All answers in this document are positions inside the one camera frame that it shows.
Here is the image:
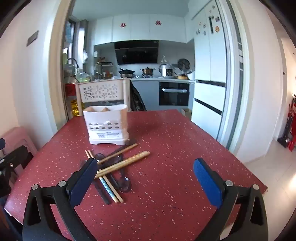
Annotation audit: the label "sliding glass door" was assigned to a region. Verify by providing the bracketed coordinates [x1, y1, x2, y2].
[217, 0, 247, 150]

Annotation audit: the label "grey base cabinet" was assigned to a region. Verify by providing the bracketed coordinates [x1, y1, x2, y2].
[131, 77, 195, 111]

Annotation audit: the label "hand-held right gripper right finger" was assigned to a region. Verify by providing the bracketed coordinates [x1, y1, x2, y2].
[193, 158, 269, 241]

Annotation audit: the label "grey wall switch plate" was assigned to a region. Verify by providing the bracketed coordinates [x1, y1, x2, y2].
[26, 31, 39, 47]

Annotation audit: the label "dark red spoon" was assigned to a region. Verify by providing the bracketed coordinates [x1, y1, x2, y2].
[94, 138, 137, 164]

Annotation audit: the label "black range hood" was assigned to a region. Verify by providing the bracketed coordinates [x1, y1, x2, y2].
[114, 40, 160, 65]

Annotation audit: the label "white utensil holder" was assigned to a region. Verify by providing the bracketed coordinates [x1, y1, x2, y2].
[83, 104, 129, 146]

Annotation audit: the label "white perforated basket cart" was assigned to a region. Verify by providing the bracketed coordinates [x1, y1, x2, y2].
[75, 78, 130, 112]

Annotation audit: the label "bamboo chopstick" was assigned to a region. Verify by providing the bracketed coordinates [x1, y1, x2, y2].
[97, 143, 138, 164]
[88, 150, 124, 202]
[94, 151, 150, 179]

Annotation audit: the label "kitchen faucet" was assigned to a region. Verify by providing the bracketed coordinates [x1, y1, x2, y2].
[67, 58, 79, 75]

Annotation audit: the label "silver electric pressure cooker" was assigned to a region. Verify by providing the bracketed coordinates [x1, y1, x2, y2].
[159, 62, 174, 77]

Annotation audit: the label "clear plastic bag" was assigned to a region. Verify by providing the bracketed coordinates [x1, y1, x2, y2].
[77, 72, 95, 82]

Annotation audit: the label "black built-in oven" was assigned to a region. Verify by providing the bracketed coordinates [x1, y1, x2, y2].
[159, 82, 190, 106]

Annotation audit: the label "white refrigerator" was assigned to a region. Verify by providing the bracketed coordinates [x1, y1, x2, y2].
[191, 0, 228, 139]

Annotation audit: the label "black round multi-hole pan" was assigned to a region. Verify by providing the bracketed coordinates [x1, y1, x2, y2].
[178, 58, 190, 70]

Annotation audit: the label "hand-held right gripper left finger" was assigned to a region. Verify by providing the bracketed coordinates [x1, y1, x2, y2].
[22, 158, 99, 241]

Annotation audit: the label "pink plastic stool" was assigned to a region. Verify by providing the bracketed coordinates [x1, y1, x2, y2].
[0, 127, 38, 176]

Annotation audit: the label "spice rack with jars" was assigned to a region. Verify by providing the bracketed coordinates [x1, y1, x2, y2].
[95, 61, 115, 79]

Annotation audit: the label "yellow oil bottle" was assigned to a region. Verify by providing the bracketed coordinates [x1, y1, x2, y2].
[69, 98, 81, 117]

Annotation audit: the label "red plastic basket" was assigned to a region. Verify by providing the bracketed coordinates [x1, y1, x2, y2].
[65, 83, 77, 96]

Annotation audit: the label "white upper cabinets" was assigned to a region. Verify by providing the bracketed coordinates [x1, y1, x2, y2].
[94, 13, 195, 45]

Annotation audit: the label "spotted chopstick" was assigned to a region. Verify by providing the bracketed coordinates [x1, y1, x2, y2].
[85, 151, 119, 204]

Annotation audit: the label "group of fridge magnets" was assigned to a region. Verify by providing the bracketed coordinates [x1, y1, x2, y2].
[195, 14, 221, 35]

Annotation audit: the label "red fire extinguisher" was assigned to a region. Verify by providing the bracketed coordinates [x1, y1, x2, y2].
[277, 94, 296, 149]

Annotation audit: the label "black chopstick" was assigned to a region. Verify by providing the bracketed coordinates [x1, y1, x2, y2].
[92, 179, 111, 205]

